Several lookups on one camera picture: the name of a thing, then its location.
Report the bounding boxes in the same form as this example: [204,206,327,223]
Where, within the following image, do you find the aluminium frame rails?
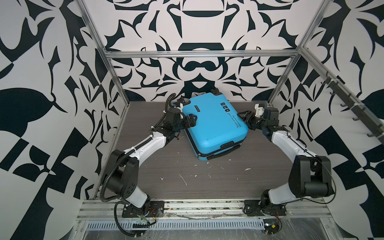
[73,0,384,193]

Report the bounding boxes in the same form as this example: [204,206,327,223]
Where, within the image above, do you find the black wall hook rack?
[320,72,384,145]

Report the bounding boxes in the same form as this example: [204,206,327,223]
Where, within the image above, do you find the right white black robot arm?
[238,105,337,217]

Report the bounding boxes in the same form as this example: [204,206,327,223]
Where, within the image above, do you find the blue hard-shell suitcase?
[181,89,249,161]

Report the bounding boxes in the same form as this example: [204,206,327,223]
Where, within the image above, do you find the white slotted cable duct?
[86,218,266,231]

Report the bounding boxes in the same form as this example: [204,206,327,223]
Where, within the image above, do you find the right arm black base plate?
[243,200,287,217]

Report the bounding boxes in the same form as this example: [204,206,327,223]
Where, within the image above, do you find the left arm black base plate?
[122,201,165,218]

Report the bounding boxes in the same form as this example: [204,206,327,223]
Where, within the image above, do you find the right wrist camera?
[255,104,265,118]

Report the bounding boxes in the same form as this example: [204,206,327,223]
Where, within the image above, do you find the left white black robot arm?
[100,94,197,237]

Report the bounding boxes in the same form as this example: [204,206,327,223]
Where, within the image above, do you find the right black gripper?
[237,110,268,132]

